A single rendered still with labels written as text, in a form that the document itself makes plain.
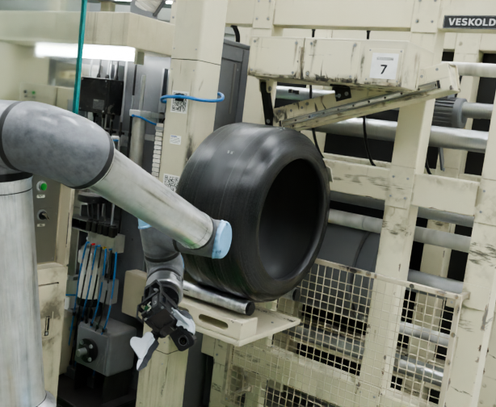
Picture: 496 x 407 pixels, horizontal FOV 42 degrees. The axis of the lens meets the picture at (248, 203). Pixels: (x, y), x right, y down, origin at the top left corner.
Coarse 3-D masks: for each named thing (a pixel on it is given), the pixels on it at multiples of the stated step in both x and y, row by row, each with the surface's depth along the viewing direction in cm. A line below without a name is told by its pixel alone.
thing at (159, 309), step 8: (152, 288) 151; (160, 288) 151; (168, 288) 153; (144, 296) 149; (152, 296) 147; (160, 296) 144; (168, 296) 147; (176, 296) 154; (144, 304) 148; (152, 304) 144; (160, 304) 144; (168, 304) 146; (176, 304) 149; (144, 312) 144; (152, 312) 143; (160, 312) 144; (168, 312) 143; (144, 320) 144; (152, 320) 144; (160, 320) 144; (168, 320) 145; (176, 320) 145; (152, 328) 145; (160, 328) 145; (168, 328) 145; (176, 328) 145; (160, 336) 147
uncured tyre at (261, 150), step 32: (224, 128) 207; (256, 128) 204; (288, 128) 208; (192, 160) 200; (224, 160) 194; (256, 160) 191; (288, 160) 199; (320, 160) 216; (192, 192) 195; (224, 192) 189; (256, 192) 189; (288, 192) 240; (320, 192) 223; (256, 224) 191; (288, 224) 240; (320, 224) 225; (192, 256) 200; (256, 256) 194; (288, 256) 235; (224, 288) 203; (256, 288) 200; (288, 288) 214
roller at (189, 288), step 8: (184, 280) 217; (184, 288) 215; (192, 288) 213; (200, 288) 212; (208, 288) 211; (192, 296) 214; (200, 296) 211; (208, 296) 209; (216, 296) 207; (224, 296) 206; (232, 296) 205; (216, 304) 208; (224, 304) 206; (232, 304) 204; (240, 304) 202; (248, 304) 201; (240, 312) 202; (248, 312) 201
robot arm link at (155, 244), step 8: (144, 224) 155; (144, 232) 156; (152, 232) 155; (160, 232) 154; (144, 240) 158; (152, 240) 156; (160, 240) 155; (168, 240) 154; (144, 248) 159; (152, 248) 157; (160, 248) 157; (168, 248) 156; (152, 256) 158; (160, 256) 158; (168, 256) 159; (176, 256) 160
